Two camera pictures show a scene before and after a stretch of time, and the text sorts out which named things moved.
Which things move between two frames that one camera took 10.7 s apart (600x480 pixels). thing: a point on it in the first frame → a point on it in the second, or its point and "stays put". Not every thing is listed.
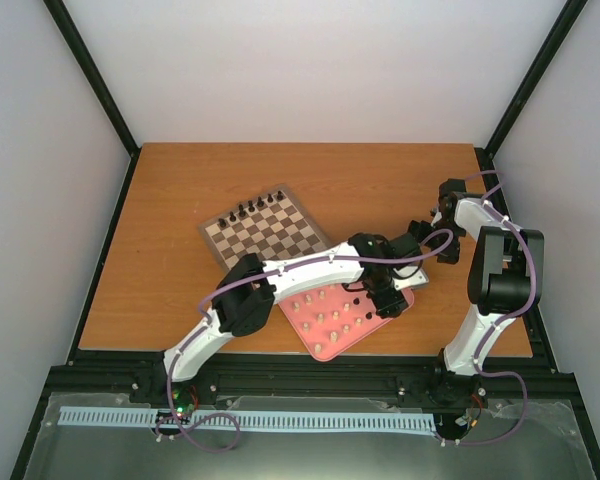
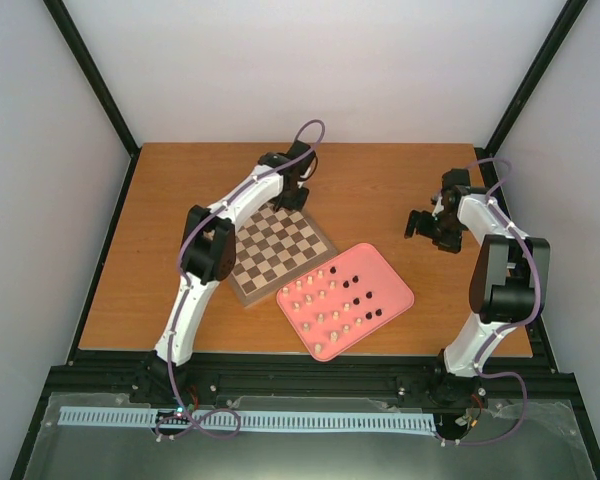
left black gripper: x=387 y=306 → x=296 y=205
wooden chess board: x=273 y=226 stays put
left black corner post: x=60 y=14 stays put
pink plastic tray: x=333 y=319 stays put
